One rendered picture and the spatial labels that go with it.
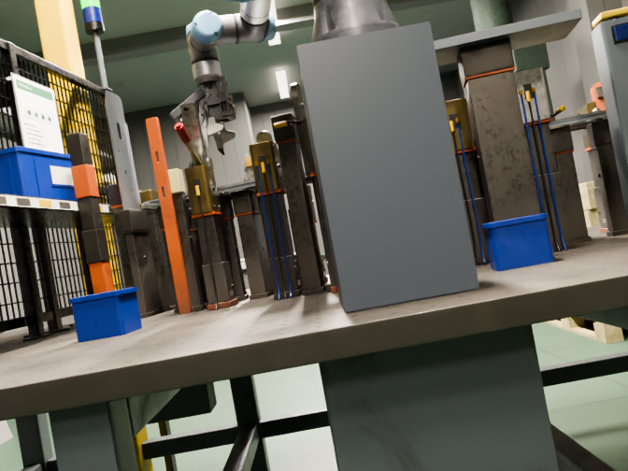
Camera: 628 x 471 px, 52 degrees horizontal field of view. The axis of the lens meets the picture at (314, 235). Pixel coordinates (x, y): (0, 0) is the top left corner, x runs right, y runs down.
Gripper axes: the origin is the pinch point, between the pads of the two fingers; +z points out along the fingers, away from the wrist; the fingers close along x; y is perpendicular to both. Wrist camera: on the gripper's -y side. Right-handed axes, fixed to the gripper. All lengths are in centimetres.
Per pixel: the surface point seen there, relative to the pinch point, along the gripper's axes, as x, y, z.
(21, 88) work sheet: 3, -54, -31
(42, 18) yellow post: 43, -65, -68
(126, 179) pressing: 1.0, -26.6, 2.2
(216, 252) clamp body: -18.9, 1.3, 27.6
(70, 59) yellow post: 44, -58, -51
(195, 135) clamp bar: -16.1, 0.6, -2.1
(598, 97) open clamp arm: 12, 105, 5
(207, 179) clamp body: -19.5, 2.6, 9.8
